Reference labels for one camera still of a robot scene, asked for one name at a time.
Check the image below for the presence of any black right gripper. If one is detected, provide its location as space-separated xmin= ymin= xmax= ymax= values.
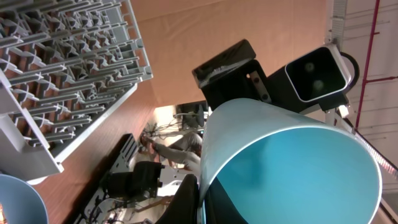
xmin=192 ymin=39 xmax=271 ymax=110

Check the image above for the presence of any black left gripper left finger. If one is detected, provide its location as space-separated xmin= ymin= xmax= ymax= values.
xmin=155 ymin=174 xmax=199 ymax=224

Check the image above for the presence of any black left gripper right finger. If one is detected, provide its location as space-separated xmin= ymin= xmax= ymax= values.
xmin=205 ymin=178 xmax=248 ymax=224

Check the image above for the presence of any light blue cup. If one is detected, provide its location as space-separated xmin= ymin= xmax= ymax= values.
xmin=200 ymin=98 xmax=382 ymax=224

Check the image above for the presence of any blue plate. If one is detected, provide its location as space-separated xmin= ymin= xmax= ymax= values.
xmin=1 ymin=174 xmax=49 ymax=224

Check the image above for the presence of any grey dishwasher rack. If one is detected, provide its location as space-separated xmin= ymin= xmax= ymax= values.
xmin=1 ymin=0 xmax=153 ymax=185

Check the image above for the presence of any overhead camera on stand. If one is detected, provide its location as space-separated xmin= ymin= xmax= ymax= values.
xmin=266 ymin=44 xmax=360 ymax=114

